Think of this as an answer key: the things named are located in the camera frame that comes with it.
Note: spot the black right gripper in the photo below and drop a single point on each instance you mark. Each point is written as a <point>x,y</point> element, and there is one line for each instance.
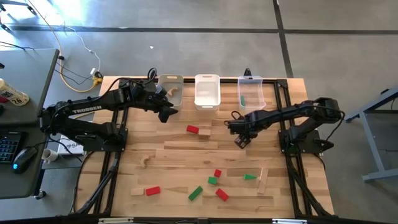
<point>244,126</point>

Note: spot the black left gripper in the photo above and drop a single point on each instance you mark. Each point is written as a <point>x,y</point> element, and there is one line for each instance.
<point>150,98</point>

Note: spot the red rectangular block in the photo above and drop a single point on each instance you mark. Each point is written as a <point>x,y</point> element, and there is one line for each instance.
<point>222,194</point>
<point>192,129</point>
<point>152,190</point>

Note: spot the green triangular block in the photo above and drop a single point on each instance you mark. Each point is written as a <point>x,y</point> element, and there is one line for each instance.
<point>248,177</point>

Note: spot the plain wooden cube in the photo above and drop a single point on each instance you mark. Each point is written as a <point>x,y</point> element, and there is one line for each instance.
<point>204,132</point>

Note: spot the small red cube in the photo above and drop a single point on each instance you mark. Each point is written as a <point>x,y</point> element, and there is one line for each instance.
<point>217,173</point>

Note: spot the teal green block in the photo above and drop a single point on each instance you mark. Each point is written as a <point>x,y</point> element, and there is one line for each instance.
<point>242,100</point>

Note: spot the long wooden plank block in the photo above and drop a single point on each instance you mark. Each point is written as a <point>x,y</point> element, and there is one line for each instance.
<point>262,182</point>

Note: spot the green cube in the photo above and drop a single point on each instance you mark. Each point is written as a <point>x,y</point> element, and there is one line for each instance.
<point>212,180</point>

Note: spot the long green block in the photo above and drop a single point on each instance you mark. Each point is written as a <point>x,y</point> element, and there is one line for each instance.
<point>195,193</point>

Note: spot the wooden rectangular block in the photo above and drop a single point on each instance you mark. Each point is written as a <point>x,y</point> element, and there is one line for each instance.
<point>137,191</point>

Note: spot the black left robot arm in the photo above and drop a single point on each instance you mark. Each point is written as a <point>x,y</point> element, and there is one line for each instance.
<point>90,107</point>

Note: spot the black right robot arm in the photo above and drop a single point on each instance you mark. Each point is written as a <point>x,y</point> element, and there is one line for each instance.
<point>295,110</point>

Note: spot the grey plastic bin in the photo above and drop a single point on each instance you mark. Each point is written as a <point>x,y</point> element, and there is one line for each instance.
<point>178,99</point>

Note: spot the black table clamp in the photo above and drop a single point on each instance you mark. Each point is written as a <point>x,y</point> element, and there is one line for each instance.
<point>153,74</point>
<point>247,72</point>

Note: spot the white plastic bin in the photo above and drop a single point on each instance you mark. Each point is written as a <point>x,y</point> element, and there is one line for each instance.
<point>207,93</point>

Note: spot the clear plastic bin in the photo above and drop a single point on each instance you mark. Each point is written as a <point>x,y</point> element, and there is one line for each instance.
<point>253,93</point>

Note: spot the yellow plug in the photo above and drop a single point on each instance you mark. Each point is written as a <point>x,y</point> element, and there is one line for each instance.
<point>98,81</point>

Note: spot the white power adapter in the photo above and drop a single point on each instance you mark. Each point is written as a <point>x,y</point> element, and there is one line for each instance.
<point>93,71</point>

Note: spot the white printed paper sheet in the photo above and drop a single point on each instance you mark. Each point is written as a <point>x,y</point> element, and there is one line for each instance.
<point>70,148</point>

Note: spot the white cup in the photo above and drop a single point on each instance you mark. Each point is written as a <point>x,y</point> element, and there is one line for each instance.
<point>49,155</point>

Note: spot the grey side desk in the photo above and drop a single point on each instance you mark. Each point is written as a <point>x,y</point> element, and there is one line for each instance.
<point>28,77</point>

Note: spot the black computer mouse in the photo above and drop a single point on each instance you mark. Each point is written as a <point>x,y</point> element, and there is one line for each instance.
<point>24,158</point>

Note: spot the black caster wheel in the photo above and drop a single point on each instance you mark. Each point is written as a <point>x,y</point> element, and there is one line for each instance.
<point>40,195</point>

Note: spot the white labelled bottle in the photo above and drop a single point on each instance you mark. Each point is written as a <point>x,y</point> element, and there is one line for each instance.
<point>12,95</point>

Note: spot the backlit black keyboard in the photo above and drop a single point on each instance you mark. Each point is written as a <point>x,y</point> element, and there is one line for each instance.
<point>9,146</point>

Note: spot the dark grey keyboard desk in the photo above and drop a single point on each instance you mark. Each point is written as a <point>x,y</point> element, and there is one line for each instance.
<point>18,186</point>

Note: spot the black aluminium table frame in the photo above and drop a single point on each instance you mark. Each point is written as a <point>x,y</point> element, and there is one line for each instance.
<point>228,81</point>

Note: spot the silver metal bracket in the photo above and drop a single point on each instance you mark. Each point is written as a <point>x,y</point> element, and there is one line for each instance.
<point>115,220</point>
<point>289,221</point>

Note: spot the grey metal table frame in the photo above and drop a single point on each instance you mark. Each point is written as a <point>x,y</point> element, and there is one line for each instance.
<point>369,130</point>

